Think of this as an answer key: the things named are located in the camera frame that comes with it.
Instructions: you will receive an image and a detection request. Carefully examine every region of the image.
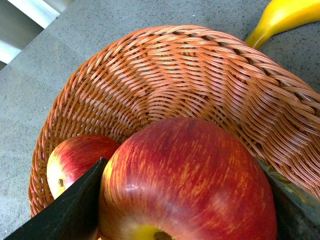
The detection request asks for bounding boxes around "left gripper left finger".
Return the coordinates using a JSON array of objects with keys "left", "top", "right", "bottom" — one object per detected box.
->
[{"left": 6, "top": 158, "right": 107, "bottom": 240}]

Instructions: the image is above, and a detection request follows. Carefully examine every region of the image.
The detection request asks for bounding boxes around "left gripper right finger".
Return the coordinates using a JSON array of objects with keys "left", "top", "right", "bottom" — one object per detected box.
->
[{"left": 255, "top": 157, "right": 320, "bottom": 240}]

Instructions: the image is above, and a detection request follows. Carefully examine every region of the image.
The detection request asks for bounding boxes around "dark red apple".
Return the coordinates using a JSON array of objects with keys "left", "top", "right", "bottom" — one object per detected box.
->
[{"left": 98, "top": 117, "right": 277, "bottom": 240}]

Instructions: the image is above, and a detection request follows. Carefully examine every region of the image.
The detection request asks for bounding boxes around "yellow banana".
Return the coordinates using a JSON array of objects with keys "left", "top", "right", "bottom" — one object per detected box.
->
[{"left": 245, "top": 0, "right": 320, "bottom": 50}]

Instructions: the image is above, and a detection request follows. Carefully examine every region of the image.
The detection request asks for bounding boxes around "red apple in basket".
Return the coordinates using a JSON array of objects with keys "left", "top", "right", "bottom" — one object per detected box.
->
[{"left": 46, "top": 134, "right": 120, "bottom": 199}]

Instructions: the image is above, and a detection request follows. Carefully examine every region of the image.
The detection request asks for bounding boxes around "left wicker basket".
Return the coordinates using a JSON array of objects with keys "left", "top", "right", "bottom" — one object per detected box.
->
[{"left": 28, "top": 25, "right": 320, "bottom": 216}]

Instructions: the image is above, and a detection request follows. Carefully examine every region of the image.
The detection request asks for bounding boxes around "white pleated curtain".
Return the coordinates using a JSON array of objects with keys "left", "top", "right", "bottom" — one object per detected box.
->
[{"left": 0, "top": 0, "right": 73, "bottom": 69}]

